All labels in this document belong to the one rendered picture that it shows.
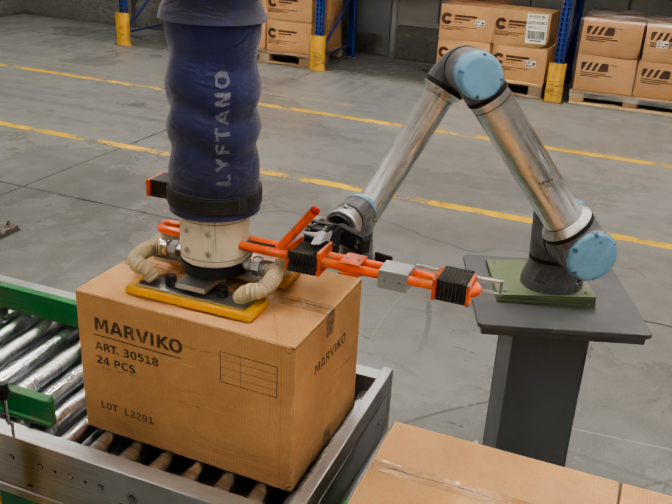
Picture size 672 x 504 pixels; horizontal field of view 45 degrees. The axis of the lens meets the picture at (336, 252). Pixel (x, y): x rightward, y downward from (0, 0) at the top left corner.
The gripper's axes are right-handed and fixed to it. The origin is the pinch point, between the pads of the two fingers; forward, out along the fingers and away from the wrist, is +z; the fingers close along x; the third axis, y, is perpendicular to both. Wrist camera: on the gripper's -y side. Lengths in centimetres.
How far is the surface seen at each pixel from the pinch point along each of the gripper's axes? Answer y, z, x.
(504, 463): -49, -14, -53
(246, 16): 17, 4, 54
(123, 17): 562, -710, -74
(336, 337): -4.6, -4.4, -22.6
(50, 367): 83, -1, -54
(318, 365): -4.4, 6.3, -24.9
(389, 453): -21, -6, -54
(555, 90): 25, -697, -93
